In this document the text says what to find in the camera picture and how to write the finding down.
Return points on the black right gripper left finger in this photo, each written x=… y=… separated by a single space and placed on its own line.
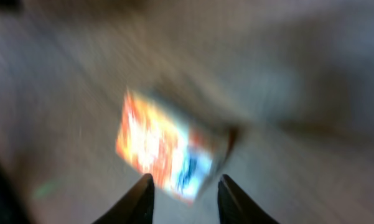
x=135 y=207

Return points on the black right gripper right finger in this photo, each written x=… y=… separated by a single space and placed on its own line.
x=235 y=206

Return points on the small orange tissue box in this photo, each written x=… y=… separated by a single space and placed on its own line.
x=181 y=153

